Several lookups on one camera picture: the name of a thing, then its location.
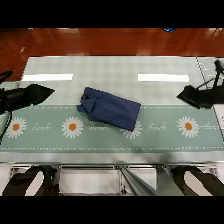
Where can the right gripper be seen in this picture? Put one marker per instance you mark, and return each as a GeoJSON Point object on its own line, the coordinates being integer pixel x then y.
{"type": "Point", "coordinates": [193, 96]}

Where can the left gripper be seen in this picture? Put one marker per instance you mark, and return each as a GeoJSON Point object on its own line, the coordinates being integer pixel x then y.
{"type": "Point", "coordinates": [33, 94]}

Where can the blue T-shirt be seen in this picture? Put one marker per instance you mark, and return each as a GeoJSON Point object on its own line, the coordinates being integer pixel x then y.
{"type": "Point", "coordinates": [111, 108]}

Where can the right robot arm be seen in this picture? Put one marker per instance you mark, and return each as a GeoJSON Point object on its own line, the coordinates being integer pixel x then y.
{"type": "Point", "coordinates": [213, 96]}

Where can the silver frame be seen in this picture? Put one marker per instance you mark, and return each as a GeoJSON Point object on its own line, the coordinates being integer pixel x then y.
{"type": "Point", "coordinates": [140, 185]}

